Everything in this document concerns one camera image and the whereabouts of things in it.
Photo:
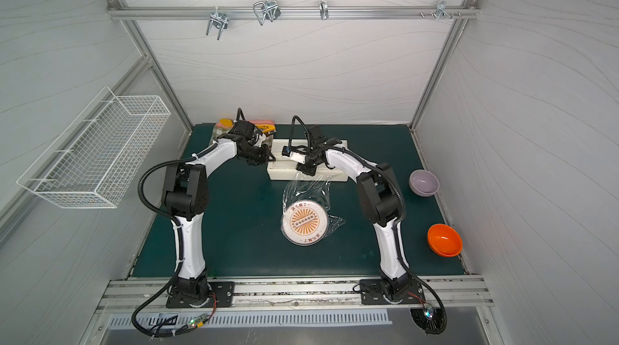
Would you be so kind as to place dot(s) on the metal hook clamp left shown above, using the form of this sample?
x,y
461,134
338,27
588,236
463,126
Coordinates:
x,y
218,23

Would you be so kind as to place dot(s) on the metal hook small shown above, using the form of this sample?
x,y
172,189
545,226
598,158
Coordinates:
x,y
323,10

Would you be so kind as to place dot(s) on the green table mat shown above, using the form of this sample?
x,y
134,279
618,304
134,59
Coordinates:
x,y
241,228

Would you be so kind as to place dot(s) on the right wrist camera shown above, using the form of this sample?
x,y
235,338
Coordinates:
x,y
290,153

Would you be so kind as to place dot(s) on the metal hook clamp right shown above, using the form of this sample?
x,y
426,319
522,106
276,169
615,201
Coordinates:
x,y
440,12

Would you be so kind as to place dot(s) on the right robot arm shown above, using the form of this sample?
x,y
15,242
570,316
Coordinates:
x,y
380,199

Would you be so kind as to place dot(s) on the aluminium cross bar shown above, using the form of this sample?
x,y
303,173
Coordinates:
x,y
290,13

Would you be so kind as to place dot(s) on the metal hook clamp middle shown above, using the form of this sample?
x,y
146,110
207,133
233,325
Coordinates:
x,y
267,10

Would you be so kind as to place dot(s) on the round printed plate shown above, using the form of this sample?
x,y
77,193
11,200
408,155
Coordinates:
x,y
305,223

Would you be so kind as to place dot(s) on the metal hook clamp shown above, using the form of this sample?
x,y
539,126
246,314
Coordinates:
x,y
440,12
267,10
218,23

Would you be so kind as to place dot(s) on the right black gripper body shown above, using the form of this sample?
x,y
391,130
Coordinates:
x,y
307,164

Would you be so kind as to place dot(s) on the orange bowl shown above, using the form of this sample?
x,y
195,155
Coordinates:
x,y
444,241

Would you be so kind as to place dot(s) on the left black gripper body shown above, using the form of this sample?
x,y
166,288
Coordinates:
x,y
261,153

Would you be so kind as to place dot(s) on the clear plastic wrap sheet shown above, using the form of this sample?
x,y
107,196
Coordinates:
x,y
315,190

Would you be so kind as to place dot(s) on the white wire basket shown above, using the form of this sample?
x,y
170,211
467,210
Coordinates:
x,y
92,163

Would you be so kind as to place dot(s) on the purple bowl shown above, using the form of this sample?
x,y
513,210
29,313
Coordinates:
x,y
424,183

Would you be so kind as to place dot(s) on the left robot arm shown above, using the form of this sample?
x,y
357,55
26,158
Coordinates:
x,y
186,196

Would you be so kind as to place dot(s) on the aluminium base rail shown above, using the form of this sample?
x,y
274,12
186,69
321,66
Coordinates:
x,y
302,293

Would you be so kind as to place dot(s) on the pink board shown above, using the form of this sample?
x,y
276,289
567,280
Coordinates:
x,y
229,123

